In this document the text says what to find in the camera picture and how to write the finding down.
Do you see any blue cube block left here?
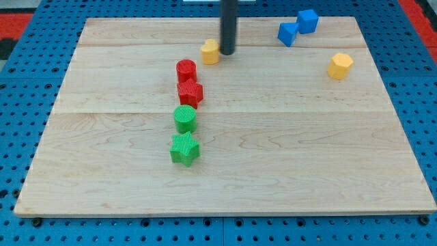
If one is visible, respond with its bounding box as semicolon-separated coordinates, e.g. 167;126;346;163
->
277;23;299;47

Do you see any blue cube block right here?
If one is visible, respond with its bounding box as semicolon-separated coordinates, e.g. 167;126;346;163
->
296;9;319;34

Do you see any green star block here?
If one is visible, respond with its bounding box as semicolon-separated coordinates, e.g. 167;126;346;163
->
169;131;200;167

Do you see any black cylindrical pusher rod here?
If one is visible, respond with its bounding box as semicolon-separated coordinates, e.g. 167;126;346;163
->
220;0;238;55

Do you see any wooden board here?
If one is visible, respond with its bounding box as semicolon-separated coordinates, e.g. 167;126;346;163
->
14;17;436;218

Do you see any red star block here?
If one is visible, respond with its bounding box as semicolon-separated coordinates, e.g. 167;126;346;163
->
177;79;203;109

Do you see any green cylinder block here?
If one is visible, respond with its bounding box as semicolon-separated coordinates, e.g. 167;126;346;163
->
173;105;197;134

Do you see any yellow heart block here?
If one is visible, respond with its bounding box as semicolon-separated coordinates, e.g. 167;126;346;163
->
201;38;220;65

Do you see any blue cube block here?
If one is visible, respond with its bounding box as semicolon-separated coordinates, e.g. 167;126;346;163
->
277;23;299;47
296;9;319;34

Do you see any red cylinder block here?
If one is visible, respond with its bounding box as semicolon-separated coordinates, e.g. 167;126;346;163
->
175;59;197;83

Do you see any yellow hexagon block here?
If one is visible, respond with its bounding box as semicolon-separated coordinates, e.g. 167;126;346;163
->
327;53;354;80

